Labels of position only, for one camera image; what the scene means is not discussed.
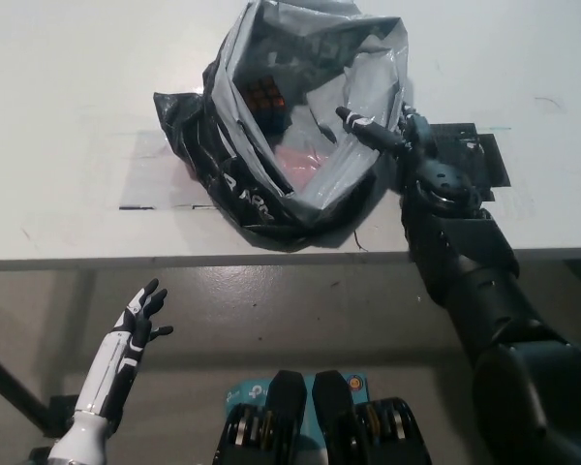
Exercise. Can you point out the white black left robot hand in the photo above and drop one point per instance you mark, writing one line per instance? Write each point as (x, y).
(109, 363)

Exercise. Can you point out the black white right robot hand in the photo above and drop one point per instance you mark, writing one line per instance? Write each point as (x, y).
(431, 179)

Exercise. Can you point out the black grey plastic bag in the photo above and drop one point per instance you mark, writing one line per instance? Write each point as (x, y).
(252, 194)

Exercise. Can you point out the rubik's cube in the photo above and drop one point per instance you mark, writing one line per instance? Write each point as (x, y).
(266, 97)

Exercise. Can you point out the black tape square marker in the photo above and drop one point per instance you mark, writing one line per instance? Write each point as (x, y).
(489, 160)

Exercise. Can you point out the black table leg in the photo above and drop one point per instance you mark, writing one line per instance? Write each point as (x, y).
(9, 382)

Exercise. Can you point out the pink packet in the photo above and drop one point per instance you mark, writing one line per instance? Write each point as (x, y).
(297, 167)

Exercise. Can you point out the teal tp-link box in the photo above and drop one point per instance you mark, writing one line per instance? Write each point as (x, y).
(242, 390)

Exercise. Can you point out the black robot body blocks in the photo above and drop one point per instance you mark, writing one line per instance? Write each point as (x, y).
(281, 426)

